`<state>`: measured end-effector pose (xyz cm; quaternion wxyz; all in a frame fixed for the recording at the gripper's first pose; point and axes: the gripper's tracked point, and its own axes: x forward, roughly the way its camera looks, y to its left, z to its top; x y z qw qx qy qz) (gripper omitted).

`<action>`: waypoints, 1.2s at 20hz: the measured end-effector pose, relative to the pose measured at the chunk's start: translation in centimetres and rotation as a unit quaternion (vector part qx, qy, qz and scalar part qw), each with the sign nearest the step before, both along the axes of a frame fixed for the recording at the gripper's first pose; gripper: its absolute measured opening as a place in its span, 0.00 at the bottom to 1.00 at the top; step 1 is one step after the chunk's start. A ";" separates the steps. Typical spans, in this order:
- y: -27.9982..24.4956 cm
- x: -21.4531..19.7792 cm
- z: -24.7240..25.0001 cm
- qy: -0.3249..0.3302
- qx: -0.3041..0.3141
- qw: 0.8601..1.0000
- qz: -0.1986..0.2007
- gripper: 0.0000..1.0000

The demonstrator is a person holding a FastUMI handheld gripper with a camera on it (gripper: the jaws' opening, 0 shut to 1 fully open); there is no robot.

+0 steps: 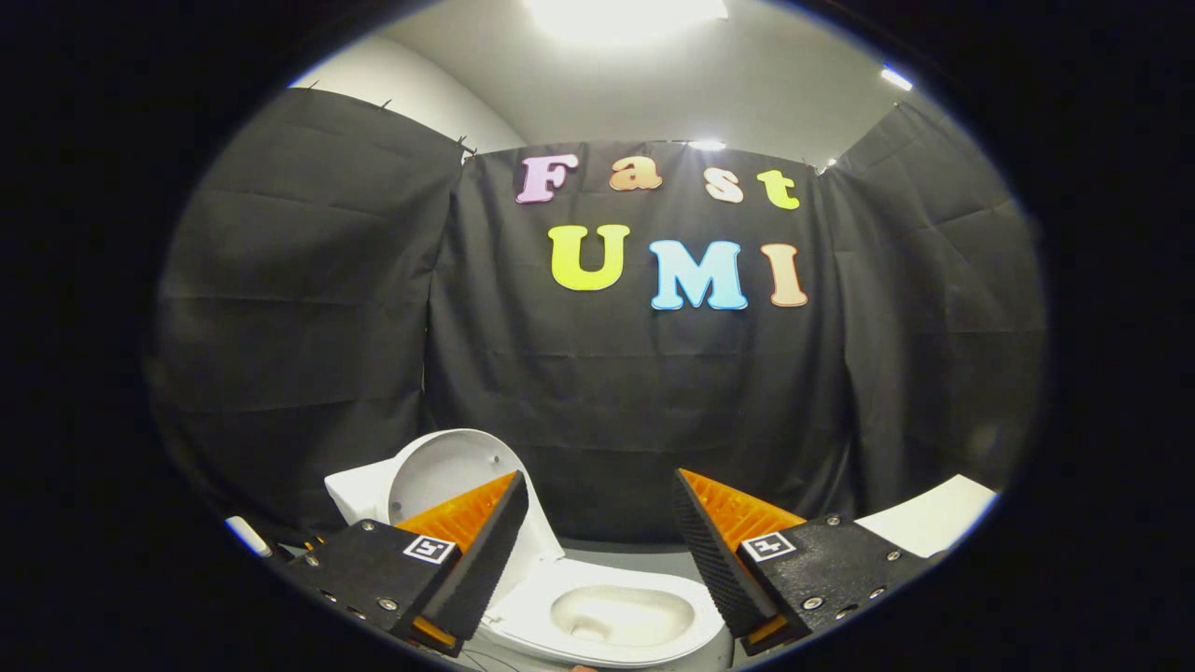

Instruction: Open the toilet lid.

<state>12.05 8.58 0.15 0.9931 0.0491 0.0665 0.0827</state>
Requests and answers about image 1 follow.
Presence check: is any white flat panel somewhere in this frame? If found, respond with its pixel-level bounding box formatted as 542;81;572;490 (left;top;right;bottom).
854;474;1000;559

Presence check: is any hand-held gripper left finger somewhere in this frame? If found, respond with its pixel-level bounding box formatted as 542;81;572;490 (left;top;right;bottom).
283;471;530;659

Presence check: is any white toilet lid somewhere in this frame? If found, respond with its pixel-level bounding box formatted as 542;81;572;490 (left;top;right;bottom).
387;429;566;598

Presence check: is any large ceiling light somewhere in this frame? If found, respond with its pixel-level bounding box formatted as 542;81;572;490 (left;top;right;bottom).
523;0;729;43

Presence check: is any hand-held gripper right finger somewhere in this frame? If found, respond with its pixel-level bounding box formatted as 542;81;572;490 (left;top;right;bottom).
672;468;936;657

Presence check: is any white ceramic toilet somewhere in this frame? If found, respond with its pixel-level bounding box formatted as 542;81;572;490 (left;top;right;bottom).
324;462;729;669

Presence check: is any black backdrop cloth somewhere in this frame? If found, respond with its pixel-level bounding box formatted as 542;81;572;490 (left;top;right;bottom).
145;87;1048;561

